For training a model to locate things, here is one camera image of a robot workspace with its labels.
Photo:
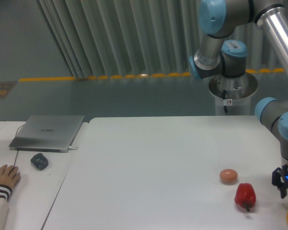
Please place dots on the silver closed laptop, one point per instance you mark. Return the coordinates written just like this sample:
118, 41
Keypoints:
50, 133

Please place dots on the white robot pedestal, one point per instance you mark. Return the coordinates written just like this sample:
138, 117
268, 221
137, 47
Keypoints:
233, 95

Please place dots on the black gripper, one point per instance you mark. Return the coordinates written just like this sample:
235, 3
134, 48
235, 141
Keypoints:
280, 180

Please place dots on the small black gadget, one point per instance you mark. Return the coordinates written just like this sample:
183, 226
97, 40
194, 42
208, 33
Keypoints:
39, 161

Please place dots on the brown egg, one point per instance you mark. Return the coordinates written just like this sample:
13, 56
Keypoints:
228, 176

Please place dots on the red bell pepper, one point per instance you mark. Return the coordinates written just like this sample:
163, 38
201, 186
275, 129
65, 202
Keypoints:
245, 196

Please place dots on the grey pleated curtain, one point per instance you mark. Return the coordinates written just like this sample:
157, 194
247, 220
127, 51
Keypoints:
124, 37

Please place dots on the person's hand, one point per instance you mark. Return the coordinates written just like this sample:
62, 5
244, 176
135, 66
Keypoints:
9, 176

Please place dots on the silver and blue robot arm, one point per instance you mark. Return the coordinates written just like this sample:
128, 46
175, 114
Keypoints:
217, 56

